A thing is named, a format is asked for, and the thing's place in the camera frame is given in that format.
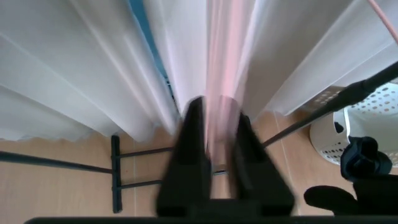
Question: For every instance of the beige curtain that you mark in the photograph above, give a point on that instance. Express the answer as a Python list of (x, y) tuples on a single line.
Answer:
[(62, 62), (295, 46)]

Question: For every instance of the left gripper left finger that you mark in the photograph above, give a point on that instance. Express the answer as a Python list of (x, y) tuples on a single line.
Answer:
[(186, 174)]

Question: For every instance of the white laundry basket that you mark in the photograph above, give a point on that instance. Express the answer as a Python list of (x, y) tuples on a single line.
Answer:
[(370, 105)]

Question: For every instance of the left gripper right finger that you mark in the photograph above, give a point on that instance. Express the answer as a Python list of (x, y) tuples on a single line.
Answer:
[(258, 180)]

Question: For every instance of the black clothes rack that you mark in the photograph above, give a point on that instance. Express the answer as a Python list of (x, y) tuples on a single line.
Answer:
[(351, 93)]

